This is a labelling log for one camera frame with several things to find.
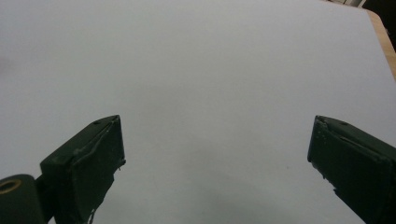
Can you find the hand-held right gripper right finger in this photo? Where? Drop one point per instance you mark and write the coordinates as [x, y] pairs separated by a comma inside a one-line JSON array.
[[351, 161]]

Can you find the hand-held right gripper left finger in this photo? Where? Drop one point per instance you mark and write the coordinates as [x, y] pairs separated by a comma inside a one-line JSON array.
[[90, 168]]

